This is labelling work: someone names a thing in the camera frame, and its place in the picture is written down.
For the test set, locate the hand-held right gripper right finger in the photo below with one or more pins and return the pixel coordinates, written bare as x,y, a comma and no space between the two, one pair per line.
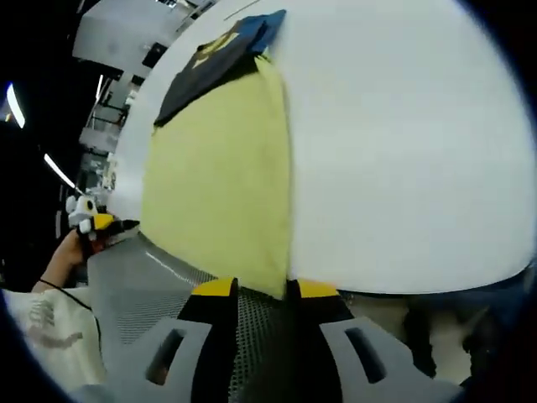
314,310

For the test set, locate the person's left hand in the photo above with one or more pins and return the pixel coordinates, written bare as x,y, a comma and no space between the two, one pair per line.
71,258

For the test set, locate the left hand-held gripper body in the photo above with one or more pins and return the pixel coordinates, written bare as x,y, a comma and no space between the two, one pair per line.
84,207

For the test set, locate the person's white shirt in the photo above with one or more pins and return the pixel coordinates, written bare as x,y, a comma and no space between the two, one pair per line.
46,331

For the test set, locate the grey mesh chair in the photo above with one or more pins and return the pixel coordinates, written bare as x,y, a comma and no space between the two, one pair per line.
147,285

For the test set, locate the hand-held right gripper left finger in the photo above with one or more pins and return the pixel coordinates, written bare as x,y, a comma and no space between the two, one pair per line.
210,310

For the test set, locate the straight ceiling light strip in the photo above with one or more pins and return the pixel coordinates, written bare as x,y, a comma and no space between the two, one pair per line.
16,105

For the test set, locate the small ceiling light strip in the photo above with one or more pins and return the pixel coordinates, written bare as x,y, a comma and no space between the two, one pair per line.
59,171

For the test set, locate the white square pillar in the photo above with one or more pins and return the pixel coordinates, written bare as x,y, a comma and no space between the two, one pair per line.
121,33

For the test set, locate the yellow garment blue grey sleeves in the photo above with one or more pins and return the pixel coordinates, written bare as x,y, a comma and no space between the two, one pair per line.
218,176

